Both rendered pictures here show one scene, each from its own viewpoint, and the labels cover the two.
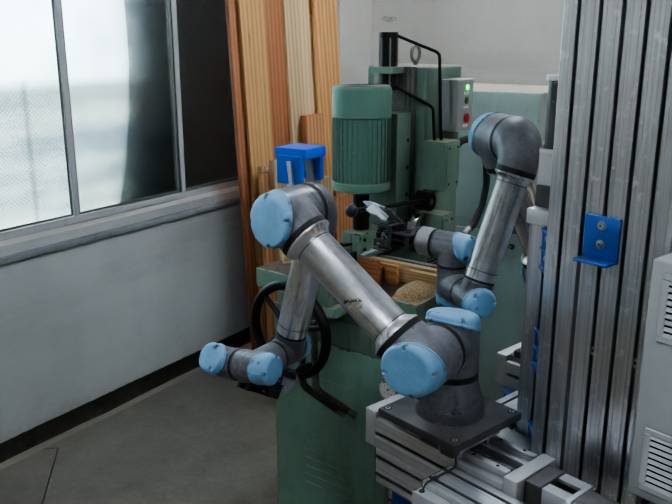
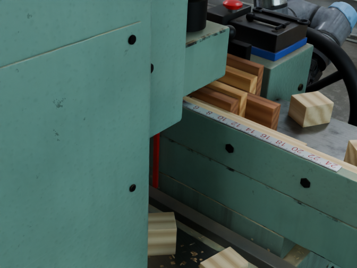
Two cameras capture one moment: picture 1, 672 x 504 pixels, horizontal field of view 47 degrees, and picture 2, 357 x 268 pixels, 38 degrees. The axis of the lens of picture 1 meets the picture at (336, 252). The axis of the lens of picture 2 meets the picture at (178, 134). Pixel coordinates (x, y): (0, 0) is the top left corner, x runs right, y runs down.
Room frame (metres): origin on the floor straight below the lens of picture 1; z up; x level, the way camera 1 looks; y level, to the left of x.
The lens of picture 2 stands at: (2.94, -0.07, 1.26)
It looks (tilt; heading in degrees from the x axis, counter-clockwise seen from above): 31 degrees down; 181
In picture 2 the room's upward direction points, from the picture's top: 3 degrees clockwise
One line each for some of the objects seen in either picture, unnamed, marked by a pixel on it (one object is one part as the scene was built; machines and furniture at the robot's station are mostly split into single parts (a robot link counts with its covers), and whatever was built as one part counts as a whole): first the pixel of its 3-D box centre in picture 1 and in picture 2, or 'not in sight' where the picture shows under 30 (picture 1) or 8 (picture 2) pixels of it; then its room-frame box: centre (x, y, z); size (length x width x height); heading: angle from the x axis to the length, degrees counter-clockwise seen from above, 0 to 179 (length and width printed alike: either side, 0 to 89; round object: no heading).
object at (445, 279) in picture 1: (453, 286); not in sight; (1.89, -0.30, 0.99); 0.11 x 0.08 x 0.11; 17
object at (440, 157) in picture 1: (441, 164); not in sight; (2.39, -0.33, 1.23); 0.09 x 0.08 x 0.15; 142
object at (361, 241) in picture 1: (364, 242); (172, 64); (2.33, -0.09, 0.99); 0.14 x 0.07 x 0.09; 142
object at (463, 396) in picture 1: (450, 389); not in sight; (1.54, -0.25, 0.87); 0.15 x 0.15 x 0.10
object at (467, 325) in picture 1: (451, 339); not in sight; (1.54, -0.25, 0.98); 0.13 x 0.12 x 0.14; 146
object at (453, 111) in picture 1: (457, 104); not in sight; (2.48, -0.38, 1.40); 0.10 x 0.06 x 0.16; 142
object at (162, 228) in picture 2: not in sight; (156, 234); (2.45, -0.10, 0.82); 0.04 x 0.03 x 0.04; 99
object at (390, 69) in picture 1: (389, 61); not in sight; (2.42, -0.16, 1.54); 0.08 x 0.08 x 0.17; 52
